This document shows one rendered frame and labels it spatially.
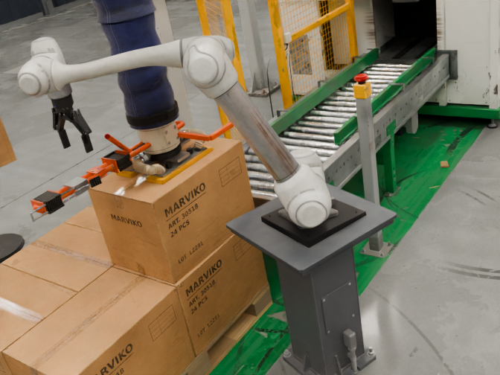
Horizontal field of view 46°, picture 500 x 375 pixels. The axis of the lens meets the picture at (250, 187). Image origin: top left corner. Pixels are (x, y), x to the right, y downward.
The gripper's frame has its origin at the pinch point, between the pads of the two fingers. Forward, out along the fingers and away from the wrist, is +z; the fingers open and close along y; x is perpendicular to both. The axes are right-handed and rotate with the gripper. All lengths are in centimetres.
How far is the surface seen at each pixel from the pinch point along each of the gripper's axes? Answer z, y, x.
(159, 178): 25.1, -10.9, -25.5
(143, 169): 19.5, -7.0, -22.0
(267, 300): 117, -20, -66
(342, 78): 61, 25, -246
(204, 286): 78, -21, -26
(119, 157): 12.4, -0.5, -16.8
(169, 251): 51, -20, -13
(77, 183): 12.5, -1.3, 5.8
